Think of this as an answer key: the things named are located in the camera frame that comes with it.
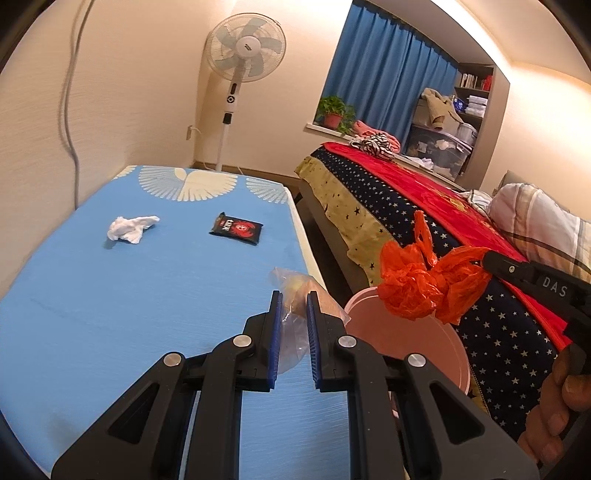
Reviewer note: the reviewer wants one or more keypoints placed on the red blanket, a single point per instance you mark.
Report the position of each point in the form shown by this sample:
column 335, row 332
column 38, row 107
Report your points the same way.
column 415, row 180

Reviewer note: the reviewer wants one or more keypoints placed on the blue curtain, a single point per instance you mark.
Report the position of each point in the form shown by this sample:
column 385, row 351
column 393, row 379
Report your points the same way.
column 383, row 69

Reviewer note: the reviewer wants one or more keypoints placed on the pink folded clothes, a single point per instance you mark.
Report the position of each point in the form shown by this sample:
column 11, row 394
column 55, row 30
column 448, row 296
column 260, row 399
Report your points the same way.
column 369, row 128

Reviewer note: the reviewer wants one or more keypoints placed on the bed with starry blanket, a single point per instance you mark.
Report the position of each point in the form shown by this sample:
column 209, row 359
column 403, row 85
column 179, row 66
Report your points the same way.
column 360, row 203

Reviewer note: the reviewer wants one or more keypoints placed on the pink plastic bucket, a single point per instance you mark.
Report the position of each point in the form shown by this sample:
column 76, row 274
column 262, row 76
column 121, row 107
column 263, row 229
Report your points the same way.
column 401, row 337

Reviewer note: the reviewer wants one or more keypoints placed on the beige jacket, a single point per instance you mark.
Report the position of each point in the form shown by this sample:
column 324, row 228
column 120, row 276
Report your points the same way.
column 436, row 106

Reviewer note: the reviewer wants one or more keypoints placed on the potted green plant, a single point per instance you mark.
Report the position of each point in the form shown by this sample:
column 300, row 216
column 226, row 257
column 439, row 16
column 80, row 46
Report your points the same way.
column 332, row 113

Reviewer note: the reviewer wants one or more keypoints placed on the white wall outlet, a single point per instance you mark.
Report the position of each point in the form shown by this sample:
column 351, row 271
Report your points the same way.
column 191, row 133

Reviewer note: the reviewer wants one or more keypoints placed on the dark bed frame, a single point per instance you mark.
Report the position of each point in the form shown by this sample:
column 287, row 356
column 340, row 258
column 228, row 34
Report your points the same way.
column 328, row 235

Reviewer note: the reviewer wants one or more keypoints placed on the plaid pillow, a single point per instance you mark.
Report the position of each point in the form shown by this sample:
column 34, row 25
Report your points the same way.
column 540, row 217

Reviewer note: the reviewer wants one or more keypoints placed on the person's right hand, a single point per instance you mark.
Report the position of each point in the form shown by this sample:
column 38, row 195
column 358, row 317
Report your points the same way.
column 549, row 415

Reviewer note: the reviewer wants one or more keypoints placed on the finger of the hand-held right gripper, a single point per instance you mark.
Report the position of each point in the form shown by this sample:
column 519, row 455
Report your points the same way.
column 508, row 268

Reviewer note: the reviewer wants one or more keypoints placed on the clear plastic storage box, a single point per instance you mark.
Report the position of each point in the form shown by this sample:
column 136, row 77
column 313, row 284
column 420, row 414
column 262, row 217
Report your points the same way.
column 434, row 147

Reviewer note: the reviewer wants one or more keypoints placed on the black white striped cloth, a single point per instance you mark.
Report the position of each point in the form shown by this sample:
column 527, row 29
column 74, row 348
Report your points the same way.
column 376, row 145

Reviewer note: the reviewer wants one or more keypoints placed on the wooden wall shelf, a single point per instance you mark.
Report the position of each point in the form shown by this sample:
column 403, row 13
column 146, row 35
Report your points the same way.
column 473, row 87

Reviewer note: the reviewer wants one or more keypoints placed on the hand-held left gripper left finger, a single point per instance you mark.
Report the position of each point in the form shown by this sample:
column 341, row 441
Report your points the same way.
column 274, row 341

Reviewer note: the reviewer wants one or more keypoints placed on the blue patterned table cover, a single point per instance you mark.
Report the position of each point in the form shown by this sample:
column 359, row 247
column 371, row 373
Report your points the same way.
column 115, row 300

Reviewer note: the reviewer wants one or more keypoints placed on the clear plastic bag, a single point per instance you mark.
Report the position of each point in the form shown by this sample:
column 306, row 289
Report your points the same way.
column 293, row 295

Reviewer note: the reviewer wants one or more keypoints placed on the red plastic bag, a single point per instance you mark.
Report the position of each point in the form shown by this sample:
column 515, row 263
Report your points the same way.
column 415, row 281

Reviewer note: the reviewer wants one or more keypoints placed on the white crumpled tissue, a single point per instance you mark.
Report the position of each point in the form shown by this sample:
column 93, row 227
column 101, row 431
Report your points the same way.
column 129, row 228

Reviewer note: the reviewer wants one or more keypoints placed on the white standing fan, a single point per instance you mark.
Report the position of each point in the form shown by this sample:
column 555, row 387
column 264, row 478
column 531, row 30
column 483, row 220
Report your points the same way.
column 244, row 46

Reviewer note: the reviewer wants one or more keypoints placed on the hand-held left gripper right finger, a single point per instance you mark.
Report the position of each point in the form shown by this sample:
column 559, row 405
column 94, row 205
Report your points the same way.
column 313, row 341

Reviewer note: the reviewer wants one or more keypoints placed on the black snack packet red print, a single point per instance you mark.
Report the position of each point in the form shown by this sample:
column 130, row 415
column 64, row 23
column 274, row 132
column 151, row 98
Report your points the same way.
column 235, row 227

